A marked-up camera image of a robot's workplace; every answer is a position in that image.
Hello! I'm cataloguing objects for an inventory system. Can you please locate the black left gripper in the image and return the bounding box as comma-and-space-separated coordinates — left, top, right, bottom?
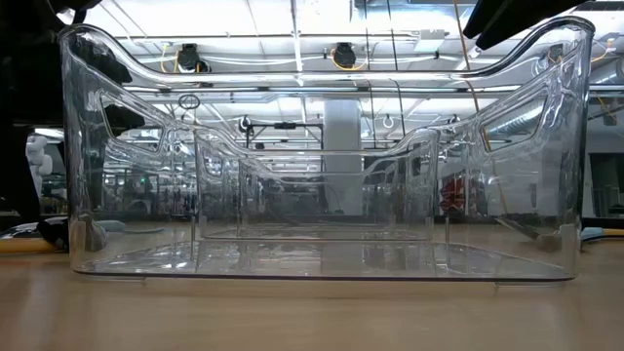
0, 12, 146, 253

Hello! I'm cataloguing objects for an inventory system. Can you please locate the white humanoid robot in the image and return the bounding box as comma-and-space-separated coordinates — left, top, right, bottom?
24, 134, 54, 196

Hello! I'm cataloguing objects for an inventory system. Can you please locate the clear plastic bin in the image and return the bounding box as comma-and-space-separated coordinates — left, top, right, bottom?
192, 127, 443, 243
58, 17, 597, 284

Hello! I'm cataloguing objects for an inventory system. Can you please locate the white building column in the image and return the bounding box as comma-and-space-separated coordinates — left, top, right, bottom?
324, 99, 363, 215

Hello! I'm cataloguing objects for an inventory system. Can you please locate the red machine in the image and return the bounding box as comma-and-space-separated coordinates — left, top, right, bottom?
441, 175, 467, 214

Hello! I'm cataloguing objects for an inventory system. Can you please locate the black ceiling cable reel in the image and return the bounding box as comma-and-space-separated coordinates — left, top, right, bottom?
330, 42, 360, 70
545, 42, 566, 64
175, 42, 212, 74

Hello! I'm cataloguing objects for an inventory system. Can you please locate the black camera gantry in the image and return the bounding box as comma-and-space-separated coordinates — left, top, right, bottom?
246, 121, 326, 147

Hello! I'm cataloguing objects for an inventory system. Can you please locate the thin black hanging cable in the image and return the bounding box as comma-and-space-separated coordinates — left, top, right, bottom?
363, 0, 375, 147

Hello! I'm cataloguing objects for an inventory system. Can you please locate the yellow hanging cable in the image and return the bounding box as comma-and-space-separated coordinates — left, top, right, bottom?
452, 0, 511, 216

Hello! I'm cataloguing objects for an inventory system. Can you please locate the silver ceiling duct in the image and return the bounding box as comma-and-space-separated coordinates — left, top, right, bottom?
482, 101, 547, 142

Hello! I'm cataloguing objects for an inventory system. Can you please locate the black aluminium table frame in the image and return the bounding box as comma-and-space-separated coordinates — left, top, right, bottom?
582, 216, 624, 230

